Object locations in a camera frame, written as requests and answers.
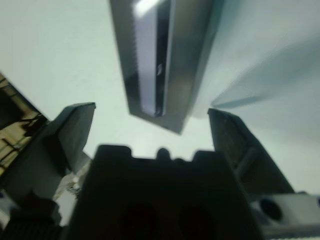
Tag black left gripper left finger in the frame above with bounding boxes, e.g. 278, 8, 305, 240
0, 102, 97, 209

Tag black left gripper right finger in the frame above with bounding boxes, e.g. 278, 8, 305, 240
207, 107, 296, 203

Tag black box lid with strip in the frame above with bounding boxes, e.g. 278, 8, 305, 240
109, 0, 226, 136

